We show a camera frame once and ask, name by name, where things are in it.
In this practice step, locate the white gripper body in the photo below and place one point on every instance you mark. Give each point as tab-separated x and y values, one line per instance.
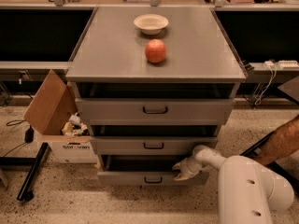
192	167

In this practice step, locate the grey bottom drawer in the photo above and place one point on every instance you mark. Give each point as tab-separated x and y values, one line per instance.
145	171

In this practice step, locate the grey drawer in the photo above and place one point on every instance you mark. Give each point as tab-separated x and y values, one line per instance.
155	112
149	145
145	171

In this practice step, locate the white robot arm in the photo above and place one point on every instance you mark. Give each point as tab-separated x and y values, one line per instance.
247	191

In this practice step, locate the grey metal drawer cabinet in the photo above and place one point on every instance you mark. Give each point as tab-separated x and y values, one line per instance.
111	63

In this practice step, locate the grey middle drawer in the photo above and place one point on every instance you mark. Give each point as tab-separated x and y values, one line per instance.
149	145

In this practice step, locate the grey top drawer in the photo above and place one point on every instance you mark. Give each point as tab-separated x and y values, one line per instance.
155	112

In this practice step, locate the open cardboard box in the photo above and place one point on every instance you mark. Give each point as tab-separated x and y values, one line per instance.
52	113

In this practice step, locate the person's bare leg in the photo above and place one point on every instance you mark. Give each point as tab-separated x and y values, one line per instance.
282	143

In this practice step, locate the red apple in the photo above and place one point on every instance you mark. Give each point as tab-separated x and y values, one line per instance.
155	51

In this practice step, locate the white power strip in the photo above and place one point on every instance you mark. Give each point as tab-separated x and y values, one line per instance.
292	64

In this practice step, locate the white ceramic bowl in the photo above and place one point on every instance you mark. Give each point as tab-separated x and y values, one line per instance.
151	24

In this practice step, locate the black table leg left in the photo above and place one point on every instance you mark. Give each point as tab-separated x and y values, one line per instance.
26	194

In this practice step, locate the black power adapter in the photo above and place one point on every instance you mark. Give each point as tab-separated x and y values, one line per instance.
29	135

